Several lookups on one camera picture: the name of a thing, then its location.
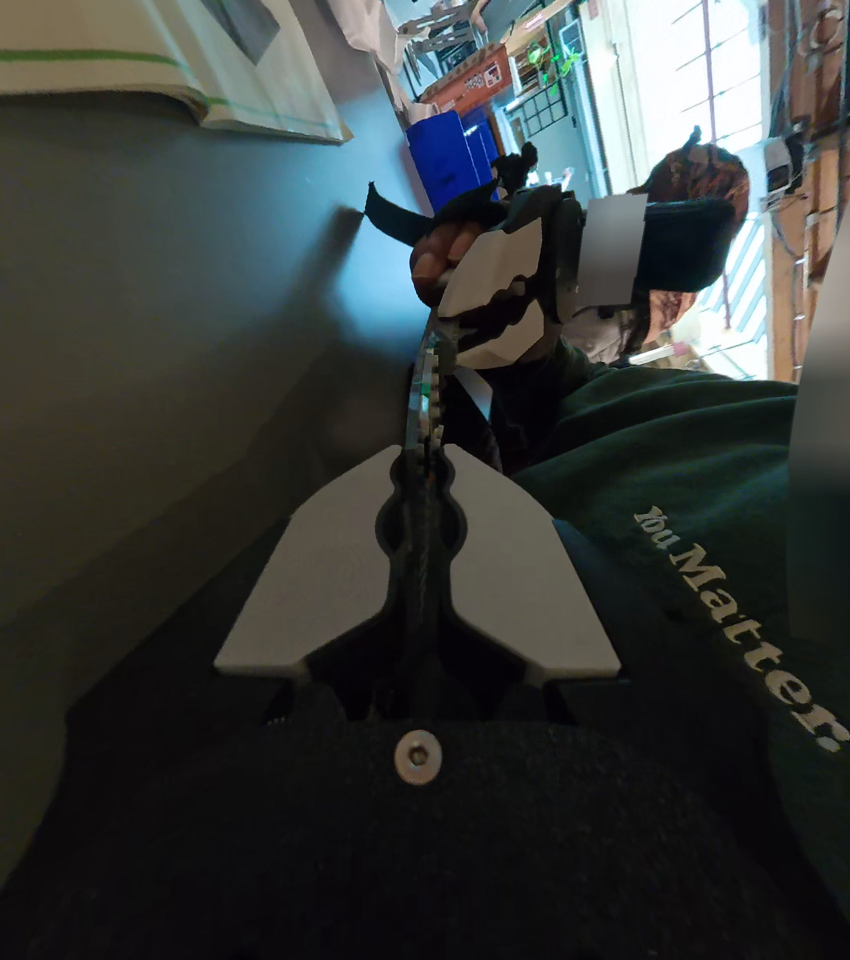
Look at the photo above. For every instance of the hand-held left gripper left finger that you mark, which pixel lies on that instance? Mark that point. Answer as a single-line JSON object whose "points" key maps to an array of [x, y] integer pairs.
{"points": [[320, 577]]}

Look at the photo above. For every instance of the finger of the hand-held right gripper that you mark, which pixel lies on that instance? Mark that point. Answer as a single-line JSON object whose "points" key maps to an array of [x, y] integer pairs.
{"points": [[504, 345], [492, 262]]}

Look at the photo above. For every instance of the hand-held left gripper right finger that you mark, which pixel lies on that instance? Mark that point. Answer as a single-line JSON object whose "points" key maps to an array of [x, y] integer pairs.
{"points": [[522, 577]]}

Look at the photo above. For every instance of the grey studded building plate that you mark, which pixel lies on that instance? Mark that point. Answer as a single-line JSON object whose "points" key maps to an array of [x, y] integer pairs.
{"points": [[425, 420]]}

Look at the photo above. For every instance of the grey desk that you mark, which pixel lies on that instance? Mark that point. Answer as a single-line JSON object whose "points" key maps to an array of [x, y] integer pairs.
{"points": [[132, 300]]}

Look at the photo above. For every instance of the person's right hand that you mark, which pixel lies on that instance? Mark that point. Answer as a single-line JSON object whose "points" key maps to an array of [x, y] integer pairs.
{"points": [[432, 259]]}

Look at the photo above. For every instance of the blue plastic bin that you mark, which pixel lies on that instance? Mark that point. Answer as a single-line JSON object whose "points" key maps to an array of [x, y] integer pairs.
{"points": [[440, 161]]}

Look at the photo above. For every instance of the orange cardboard box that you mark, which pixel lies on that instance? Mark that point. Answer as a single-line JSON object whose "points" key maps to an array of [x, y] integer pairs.
{"points": [[481, 75]]}

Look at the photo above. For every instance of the dark green sweatshirt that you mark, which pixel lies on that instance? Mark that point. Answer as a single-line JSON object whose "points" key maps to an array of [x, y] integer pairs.
{"points": [[657, 450]]}

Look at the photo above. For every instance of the wooden shelf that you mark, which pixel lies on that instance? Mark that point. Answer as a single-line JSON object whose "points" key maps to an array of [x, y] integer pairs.
{"points": [[822, 225]]}

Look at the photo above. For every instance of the crumpled white paper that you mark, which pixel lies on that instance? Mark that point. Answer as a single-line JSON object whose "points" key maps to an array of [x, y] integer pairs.
{"points": [[365, 30]]}

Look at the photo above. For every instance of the open instruction booklet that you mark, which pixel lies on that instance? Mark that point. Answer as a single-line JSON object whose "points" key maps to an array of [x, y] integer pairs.
{"points": [[57, 30]]}

